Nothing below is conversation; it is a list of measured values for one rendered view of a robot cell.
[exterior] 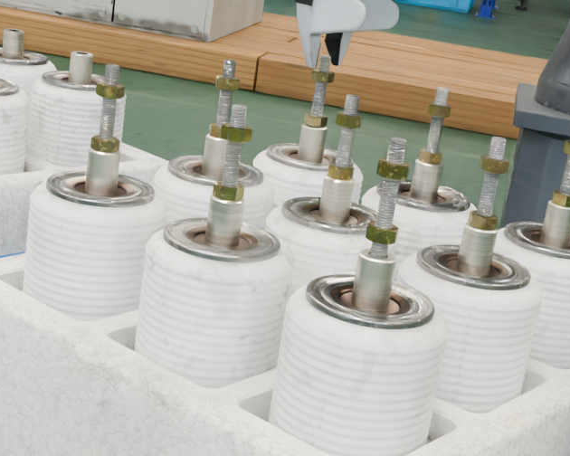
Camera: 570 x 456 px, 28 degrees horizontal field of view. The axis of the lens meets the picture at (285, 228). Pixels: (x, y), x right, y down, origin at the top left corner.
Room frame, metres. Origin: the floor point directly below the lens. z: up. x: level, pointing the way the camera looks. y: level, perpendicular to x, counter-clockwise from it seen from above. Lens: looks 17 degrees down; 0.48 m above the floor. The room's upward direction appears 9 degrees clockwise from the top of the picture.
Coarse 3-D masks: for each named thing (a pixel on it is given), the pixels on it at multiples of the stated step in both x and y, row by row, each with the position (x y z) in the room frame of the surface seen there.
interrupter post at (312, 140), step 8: (304, 128) 0.94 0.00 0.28; (312, 128) 0.94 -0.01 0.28; (320, 128) 0.94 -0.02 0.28; (304, 136) 0.94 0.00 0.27; (312, 136) 0.94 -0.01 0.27; (320, 136) 0.94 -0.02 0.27; (304, 144) 0.94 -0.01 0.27; (312, 144) 0.94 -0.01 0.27; (320, 144) 0.94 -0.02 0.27; (304, 152) 0.94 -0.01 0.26; (312, 152) 0.94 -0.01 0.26; (320, 152) 0.94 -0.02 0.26; (304, 160) 0.94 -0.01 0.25; (312, 160) 0.94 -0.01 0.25; (320, 160) 0.95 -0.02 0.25
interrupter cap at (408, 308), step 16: (320, 288) 0.63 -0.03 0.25; (336, 288) 0.63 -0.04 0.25; (352, 288) 0.64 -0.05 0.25; (400, 288) 0.65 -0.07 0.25; (320, 304) 0.60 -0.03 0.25; (336, 304) 0.60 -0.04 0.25; (352, 304) 0.61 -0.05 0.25; (400, 304) 0.62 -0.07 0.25; (416, 304) 0.62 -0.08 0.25; (432, 304) 0.62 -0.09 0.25; (352, 320) 0.58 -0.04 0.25; (368, 320) 0.58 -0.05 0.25; (384, 320) 0.59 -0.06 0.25; (400, 320) 0.59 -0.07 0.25; (416, 320) 0.59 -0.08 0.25
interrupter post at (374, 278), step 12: (360, 252) 0.62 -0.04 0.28; (360, 264) 0.61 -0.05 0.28; (372, 264) 0.61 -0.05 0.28; (384, 264) 0.61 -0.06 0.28; (360, 276) 0.61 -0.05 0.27; (372, 276) 0.61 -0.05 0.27; (384, 276) 0.61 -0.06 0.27; (360, 288) 0.61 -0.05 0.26; (372, 288) 0.61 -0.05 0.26; (384, 288) 0.61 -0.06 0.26; (360, 300) 0.61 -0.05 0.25; (372, 300) 0.61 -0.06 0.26; (384, 300) 0.61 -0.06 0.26
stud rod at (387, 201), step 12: (396, 144) 0.62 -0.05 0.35; (396, 156) 0.62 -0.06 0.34; (384, 180) 0.62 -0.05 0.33; (396, 180) 0.62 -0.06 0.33; (384, 192) 0.62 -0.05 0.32; (396, 192) 0.62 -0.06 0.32; (384, 204) 0.62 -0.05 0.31; (384, 216) 0.62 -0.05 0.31; (384, 228) 0.62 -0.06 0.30; (372, 252) 0.62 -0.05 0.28; (384, 252) 0.62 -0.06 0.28
